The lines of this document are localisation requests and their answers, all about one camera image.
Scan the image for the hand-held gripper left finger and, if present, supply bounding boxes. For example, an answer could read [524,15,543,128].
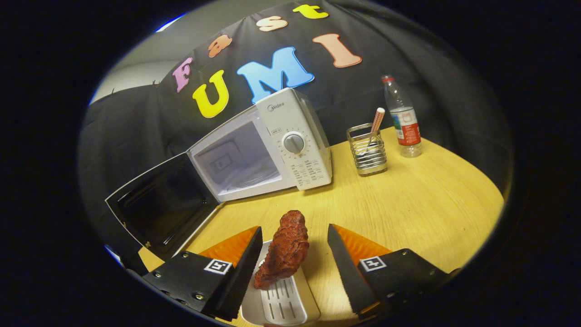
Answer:
[143,226,264,322]

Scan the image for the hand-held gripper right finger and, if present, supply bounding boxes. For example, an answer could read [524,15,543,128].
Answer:
[327,223,460,318]

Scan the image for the brown roasted meat piece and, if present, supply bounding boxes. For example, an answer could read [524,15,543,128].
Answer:
[253,210,310,290]

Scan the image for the white toaster oven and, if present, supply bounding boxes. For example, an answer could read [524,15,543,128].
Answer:
[105,88,333,262]

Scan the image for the white ridged plastic tray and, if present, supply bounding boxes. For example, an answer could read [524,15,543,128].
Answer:
[241,240,321,326]

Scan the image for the clear plastic water bottle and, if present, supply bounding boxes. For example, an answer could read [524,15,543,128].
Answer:
[381,75,423,158]

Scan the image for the metal wire utensil holder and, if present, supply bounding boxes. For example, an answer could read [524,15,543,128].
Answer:
[347,123,389,177]

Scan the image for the red striped handle spoon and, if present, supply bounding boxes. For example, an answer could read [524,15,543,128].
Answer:
[361,107,386,155]

